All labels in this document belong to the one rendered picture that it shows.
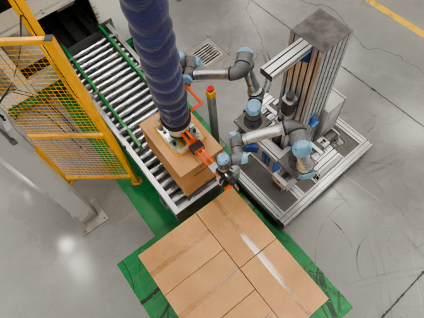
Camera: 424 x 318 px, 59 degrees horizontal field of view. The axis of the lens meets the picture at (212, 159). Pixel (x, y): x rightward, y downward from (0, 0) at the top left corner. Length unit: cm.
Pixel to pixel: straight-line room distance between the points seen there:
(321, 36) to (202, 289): 204
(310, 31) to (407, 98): 271
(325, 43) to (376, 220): 224
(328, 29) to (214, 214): 176
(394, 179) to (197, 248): 219
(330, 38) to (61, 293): 320
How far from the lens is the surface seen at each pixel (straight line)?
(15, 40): 252
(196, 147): 276
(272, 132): 238
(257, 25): 524
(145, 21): 195
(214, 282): 315
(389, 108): 471
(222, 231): 323
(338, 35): 233
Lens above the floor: 366
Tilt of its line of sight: 64 degrees down
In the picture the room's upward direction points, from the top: 8 degrees counter-clockwise
